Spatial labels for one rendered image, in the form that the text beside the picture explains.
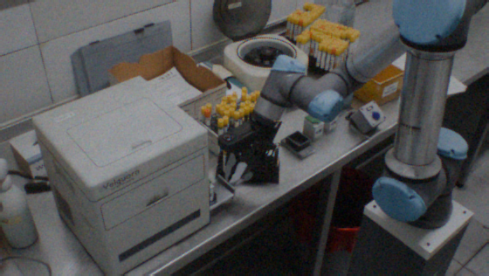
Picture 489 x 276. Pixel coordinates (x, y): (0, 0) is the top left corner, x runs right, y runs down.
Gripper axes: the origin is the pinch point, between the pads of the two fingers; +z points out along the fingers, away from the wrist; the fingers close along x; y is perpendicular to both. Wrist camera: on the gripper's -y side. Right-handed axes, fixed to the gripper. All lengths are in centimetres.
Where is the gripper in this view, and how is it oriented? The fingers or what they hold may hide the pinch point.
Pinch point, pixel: (228, 183)
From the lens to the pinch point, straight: 132.0
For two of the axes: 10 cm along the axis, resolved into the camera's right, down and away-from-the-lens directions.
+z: -4.1, 8.7, 2.9
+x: -6.5, -5.0, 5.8
